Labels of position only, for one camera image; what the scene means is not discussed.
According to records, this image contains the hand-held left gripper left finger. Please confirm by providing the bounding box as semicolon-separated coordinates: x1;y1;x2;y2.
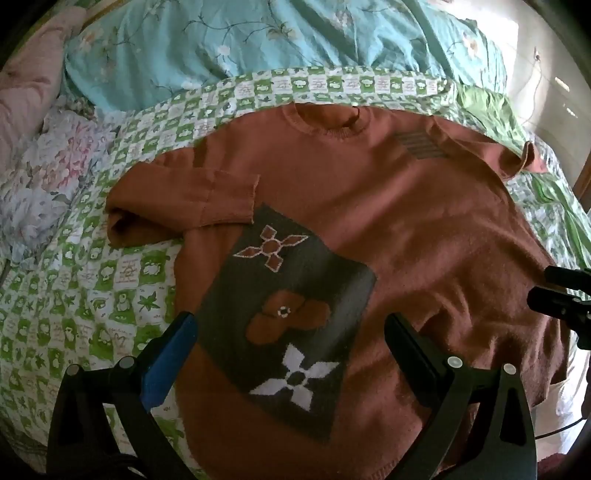
46;312;199;480

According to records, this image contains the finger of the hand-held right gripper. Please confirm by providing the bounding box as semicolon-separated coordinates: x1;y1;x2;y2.
544;265;591;291
527;286;591;325

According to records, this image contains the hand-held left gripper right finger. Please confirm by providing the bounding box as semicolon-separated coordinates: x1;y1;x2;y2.
384;313;539;480

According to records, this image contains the brown knit sweater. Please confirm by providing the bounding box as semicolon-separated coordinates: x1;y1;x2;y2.
105;102;571;480

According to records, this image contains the green checkered bed sheet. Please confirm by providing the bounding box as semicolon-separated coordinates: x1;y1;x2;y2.
0;65;587;476

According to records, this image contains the plain green cloth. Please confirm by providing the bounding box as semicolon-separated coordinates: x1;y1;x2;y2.
455;83;533;154

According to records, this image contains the white pink floral cloth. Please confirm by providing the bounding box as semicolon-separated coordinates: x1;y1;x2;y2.
0;103;122;269

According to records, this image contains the teal floral duvet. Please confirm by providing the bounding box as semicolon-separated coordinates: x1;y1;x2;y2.
64;0;509;112

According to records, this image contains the pink quilt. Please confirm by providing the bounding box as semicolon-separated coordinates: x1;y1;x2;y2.
0;6;89;163

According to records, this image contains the thin black cable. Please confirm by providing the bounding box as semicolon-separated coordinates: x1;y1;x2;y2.
534;415;583;437

